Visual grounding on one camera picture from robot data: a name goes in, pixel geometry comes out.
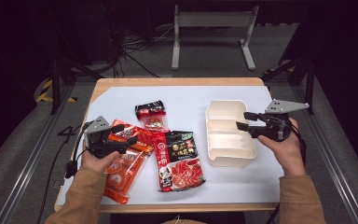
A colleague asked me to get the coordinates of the white table mat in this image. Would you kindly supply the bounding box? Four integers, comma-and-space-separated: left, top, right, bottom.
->
57, 85, 285, 206

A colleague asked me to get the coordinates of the bundle of black floor cables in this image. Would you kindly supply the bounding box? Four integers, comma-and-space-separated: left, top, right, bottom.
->
103, 8, 176, 78

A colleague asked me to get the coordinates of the white-legged desk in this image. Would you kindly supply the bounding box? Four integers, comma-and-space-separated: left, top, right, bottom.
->
171, 4, 260, 72

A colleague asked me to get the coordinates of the large red and black packet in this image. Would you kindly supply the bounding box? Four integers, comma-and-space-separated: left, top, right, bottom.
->
151, 130, 207, 193

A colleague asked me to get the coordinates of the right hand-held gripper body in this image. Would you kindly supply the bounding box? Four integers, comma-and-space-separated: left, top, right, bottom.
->
250, 98, 310, 143

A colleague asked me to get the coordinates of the red seasoning packet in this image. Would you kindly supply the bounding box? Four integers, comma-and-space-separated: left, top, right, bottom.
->
110, 119, 169, 155

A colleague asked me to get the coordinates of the person's left hand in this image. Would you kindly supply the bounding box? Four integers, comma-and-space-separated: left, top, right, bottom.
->
81, 149, 121, 174

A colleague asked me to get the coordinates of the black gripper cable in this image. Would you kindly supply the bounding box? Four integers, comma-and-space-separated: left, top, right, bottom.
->
36, 121, 91, 224
287, 119, 308, 166

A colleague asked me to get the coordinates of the white compartment container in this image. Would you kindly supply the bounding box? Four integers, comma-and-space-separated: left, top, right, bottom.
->
204, 99, 258, 168

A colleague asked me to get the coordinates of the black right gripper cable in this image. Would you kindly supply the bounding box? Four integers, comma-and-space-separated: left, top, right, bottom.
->
287, 119, 308, 166

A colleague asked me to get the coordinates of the person's right hand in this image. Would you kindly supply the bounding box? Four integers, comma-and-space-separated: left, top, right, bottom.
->
256, 119, 308, 177

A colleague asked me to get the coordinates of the orange seasoning packet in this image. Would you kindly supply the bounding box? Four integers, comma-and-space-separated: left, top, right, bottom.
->
103, 146, 149, 205

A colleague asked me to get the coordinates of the yellow and black floor tape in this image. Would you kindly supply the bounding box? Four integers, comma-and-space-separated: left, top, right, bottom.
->
35, 78, 77, 104

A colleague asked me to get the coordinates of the aluminium floor rail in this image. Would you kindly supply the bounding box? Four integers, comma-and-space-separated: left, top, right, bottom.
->
292, 83, 358, 224
0, 83, 76, 224

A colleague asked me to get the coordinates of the small black and red packet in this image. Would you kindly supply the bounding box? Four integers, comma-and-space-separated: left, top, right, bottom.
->
134, 100, 171, 133

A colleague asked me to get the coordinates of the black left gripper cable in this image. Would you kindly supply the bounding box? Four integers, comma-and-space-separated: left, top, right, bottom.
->
36, 121, 91, 224

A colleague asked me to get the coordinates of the black metal stand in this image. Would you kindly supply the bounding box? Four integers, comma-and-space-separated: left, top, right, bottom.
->
261, 54, 317, 116
48, 55, 104, 116

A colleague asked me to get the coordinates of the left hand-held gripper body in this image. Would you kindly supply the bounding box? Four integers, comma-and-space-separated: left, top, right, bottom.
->
83, 115, 122, 160

